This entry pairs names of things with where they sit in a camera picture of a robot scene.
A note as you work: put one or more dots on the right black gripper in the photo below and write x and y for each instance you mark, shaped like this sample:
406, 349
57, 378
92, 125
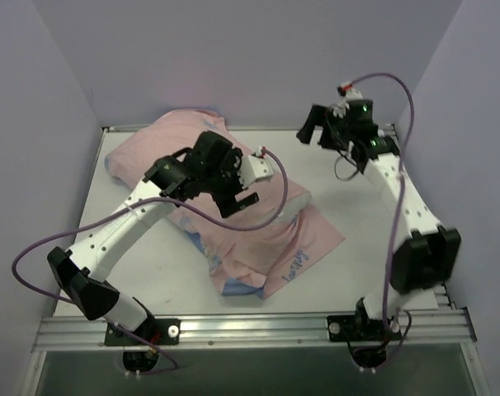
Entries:
326, 128

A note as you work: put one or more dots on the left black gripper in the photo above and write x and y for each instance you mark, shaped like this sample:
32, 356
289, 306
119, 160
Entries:
228, 191

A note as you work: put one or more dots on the white pillow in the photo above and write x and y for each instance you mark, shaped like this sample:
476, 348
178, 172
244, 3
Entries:
292, 208

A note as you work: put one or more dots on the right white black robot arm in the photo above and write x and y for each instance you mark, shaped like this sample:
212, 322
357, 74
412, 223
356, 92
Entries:
368, 146

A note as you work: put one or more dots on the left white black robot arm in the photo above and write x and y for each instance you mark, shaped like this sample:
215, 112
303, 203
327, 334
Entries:
82, 270

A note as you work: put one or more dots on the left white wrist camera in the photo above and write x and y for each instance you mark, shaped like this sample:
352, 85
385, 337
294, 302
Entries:
255, 168

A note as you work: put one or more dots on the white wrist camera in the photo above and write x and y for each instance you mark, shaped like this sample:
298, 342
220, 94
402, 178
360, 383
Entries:
255, 168
347, 94

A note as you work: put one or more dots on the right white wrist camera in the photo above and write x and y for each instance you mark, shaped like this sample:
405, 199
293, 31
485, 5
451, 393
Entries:
347, 94

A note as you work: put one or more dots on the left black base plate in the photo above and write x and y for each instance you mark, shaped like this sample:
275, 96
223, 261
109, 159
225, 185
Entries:
158, 331

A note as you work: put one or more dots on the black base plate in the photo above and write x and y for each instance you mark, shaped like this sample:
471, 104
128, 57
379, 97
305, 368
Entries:
158, 331
348, 328

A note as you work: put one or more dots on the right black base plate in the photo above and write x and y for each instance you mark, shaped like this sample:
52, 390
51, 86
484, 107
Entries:
348, 328

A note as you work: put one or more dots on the aluminium right side rail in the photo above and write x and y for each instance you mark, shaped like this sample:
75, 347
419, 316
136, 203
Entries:
440, 297

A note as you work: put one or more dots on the aluminium rail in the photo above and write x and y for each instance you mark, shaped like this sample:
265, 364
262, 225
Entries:
440, 297
282, 354

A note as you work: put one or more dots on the aluminium front rail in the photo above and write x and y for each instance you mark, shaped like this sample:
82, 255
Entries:
282, 354

